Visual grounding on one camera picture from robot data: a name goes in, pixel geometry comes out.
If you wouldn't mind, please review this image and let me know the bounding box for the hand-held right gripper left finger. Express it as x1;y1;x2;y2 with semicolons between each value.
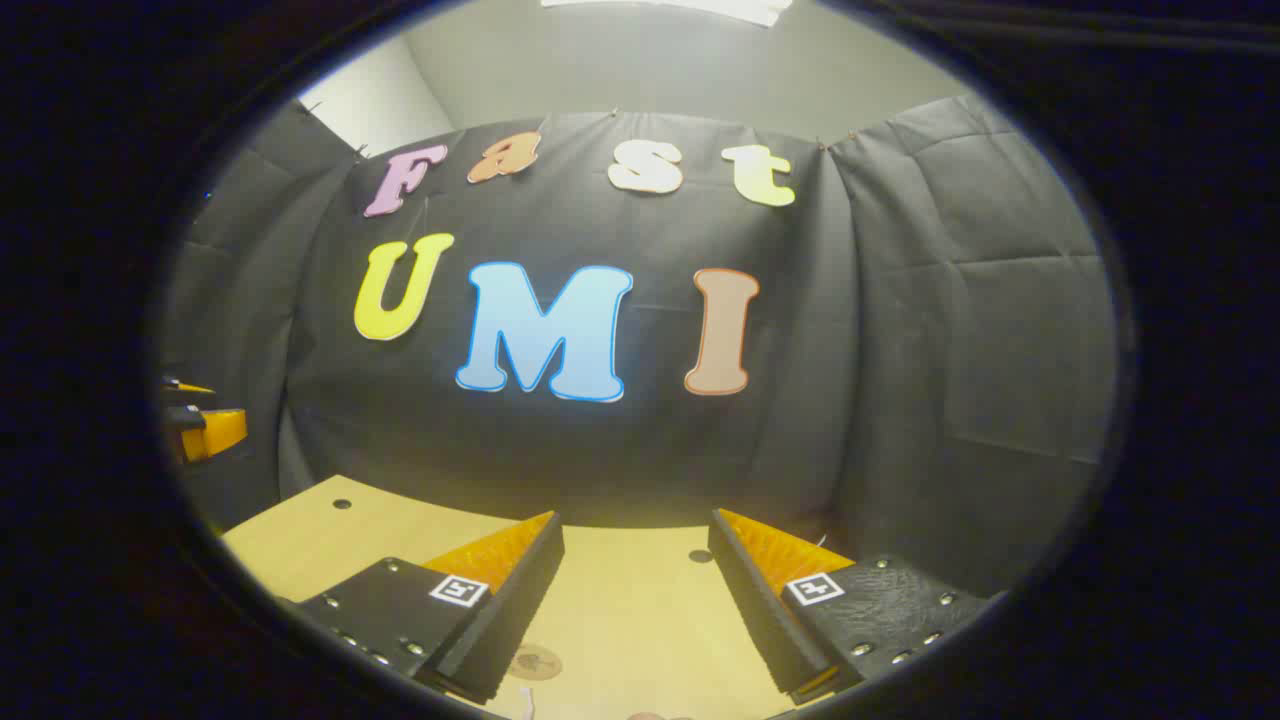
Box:
295;510;566;706

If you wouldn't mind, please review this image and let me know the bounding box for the wooden desktop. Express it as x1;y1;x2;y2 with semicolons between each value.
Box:
222;475;861;720

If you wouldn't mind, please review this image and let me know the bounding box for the white ceiling light panel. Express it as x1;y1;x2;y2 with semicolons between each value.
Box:
540;0;793;28

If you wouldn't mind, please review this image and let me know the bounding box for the round wooden coaster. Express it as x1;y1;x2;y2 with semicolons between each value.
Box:
505;645;564;683

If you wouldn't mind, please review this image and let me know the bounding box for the black backdrop cloth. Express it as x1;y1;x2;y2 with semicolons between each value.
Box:
160;95;1121;601

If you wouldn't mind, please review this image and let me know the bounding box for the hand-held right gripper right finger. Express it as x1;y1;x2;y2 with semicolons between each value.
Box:
706;507;994;707

